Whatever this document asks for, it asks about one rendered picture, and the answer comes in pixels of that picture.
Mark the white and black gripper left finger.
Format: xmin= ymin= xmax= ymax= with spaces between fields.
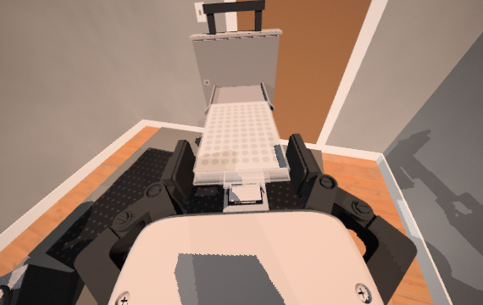
xmin=74 ymin=140 xmax=196 ymax=305

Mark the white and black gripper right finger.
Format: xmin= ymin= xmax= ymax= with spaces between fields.
xmin=286 ymin=134 xmax=417 ymax=305

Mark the beige microplate with label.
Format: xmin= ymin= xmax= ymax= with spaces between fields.
xmin=223 ymin=182 xmax=265 ymax=189
xmin=193 ymin=101 xmax=291 ymax=186

